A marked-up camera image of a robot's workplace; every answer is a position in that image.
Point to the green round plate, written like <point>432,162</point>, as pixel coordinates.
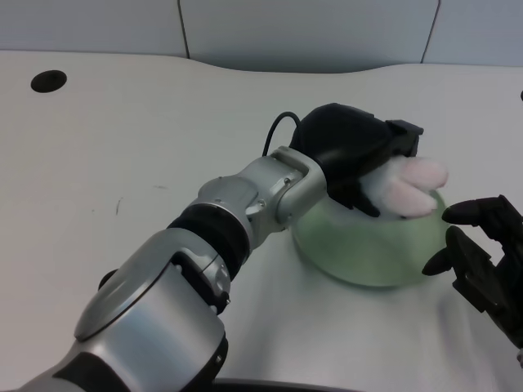
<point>367,249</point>

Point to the white plush rabbit doll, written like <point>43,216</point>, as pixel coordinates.
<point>408,185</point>

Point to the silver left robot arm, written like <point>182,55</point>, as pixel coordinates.
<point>171,277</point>

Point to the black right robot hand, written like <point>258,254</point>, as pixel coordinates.
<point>486,261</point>

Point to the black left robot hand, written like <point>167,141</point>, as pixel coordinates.
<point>347,143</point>

